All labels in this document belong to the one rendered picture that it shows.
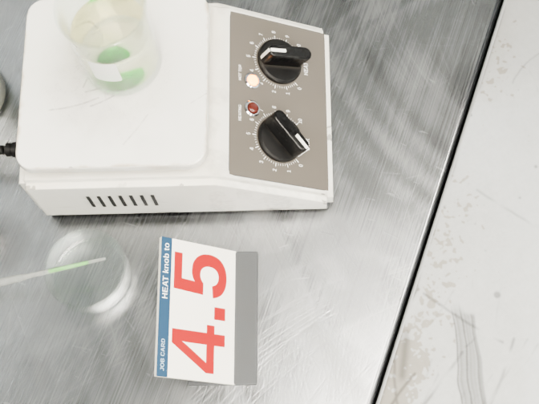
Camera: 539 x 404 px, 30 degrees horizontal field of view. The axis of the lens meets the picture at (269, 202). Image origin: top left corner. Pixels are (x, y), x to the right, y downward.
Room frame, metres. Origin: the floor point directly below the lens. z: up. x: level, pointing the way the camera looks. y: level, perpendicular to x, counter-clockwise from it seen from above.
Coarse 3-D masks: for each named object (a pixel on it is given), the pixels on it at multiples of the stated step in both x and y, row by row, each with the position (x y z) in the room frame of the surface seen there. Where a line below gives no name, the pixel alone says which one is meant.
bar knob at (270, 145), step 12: (264, 120) 0.27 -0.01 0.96; (276, 120) 0.26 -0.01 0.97; (288, 120) 0.26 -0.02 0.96; (264, 132) 0.26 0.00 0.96; (276, 132) 0.25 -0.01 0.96; (288, 132) 0.25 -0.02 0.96; (300, 132) 0.25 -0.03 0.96; (264, 144) 0.25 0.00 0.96; (276, 144) 0.25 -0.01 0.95; (288, 144) 0.25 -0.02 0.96; (300, 144) 0.24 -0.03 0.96; (276, 156) 0.24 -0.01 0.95; (288, 156) 0.24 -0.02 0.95
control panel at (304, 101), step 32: (256, 32) 0.33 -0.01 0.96; (288, 32) 0.33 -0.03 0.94; (256, 64) 0.31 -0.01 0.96; (320, 64) 0.31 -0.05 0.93; (256, 96) 0.28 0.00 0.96; (288, 96) 0.28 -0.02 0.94; (320, 96) 0.29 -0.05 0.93; (256, 128) 0.26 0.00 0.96; (320, 128) 0.26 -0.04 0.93; (256, 160) 0.24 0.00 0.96; (320, 160) 0.24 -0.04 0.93
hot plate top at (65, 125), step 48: (48, 0) 0.36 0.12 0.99; (192, 0) 0.34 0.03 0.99; (48, 48) 0.33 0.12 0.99; (192, 48) 0.31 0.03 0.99; (48, 96) 0.29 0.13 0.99; (96, 96) 0.29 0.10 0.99; (144, 96) 0.28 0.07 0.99; (192, 96) 0.28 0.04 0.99; (48, 144) 0.26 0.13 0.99; (96, 144) 0.26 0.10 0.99; (144, 144) 0.25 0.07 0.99; (192, 144) 0.24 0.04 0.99
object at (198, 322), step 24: (192, 264) 0.19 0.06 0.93; (216, 264) 0.19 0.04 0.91; (192, 288) 0.17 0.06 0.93; (216, 288) 0.17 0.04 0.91; (192, 312) 0.16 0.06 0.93; (216, 312) 0.16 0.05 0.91; (192, 336) 0.14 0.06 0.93; (216, 336) 0.14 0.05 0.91; (168, 360) 0.13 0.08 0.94; (192, 360) 0.12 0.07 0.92; (216, 360) 0.12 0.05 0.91
